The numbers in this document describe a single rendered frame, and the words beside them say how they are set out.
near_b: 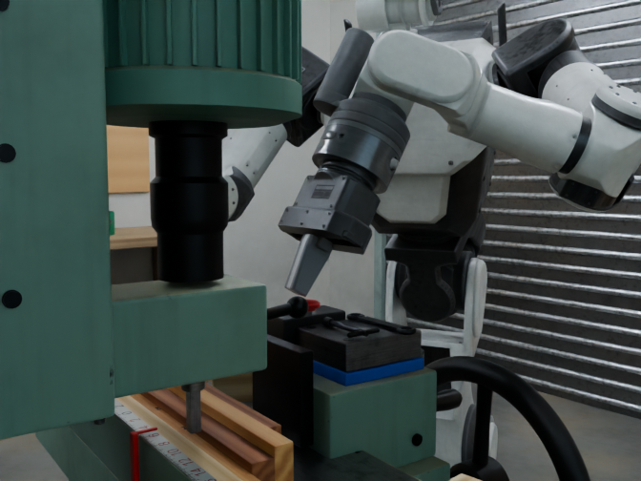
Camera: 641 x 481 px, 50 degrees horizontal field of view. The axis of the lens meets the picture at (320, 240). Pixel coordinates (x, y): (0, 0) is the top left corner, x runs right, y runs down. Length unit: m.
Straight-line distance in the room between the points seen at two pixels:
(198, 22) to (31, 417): 0.27
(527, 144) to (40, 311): 0.53
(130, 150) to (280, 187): 1.10
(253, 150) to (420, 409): 0.56
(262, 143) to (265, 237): 3.48
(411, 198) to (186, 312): 0.67
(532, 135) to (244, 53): 0.39
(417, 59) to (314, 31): 4.20
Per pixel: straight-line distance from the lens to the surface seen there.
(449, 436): 1.40
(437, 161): 1.07
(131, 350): 0.50
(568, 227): 3.68
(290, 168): 4.69
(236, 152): 1.10
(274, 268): 4.65
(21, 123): 0.43
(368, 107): 0.72
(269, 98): 0.48
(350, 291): 4.82
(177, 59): 0.47
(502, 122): 0.76
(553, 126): 0.77
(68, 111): 0.44
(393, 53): 0.73
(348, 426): 0.65
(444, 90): 0.73
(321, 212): 0.69
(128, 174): 4.07
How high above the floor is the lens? 1.16
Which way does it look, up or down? 6 degrees down
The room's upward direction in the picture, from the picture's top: straight up
